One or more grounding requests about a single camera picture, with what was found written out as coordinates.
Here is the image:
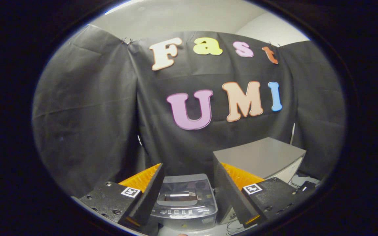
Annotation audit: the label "black backdrop cloth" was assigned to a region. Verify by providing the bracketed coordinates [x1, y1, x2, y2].
[32, 25, 346, 199]

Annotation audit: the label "grey cabinet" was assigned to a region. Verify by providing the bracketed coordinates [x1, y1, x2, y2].
[213, 137, 307, 225]

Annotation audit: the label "small grey washing machine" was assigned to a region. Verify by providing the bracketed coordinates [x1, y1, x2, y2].
[150, 174, 218, 231]

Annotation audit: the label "dark floor cables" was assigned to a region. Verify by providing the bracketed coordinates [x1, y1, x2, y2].
[226, 220, 245, 236]

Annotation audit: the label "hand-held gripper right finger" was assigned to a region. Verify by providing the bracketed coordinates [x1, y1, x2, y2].
[213, 161, 307, 229]

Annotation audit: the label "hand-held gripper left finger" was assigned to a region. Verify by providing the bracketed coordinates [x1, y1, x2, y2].
[72, 163, 166, 231]

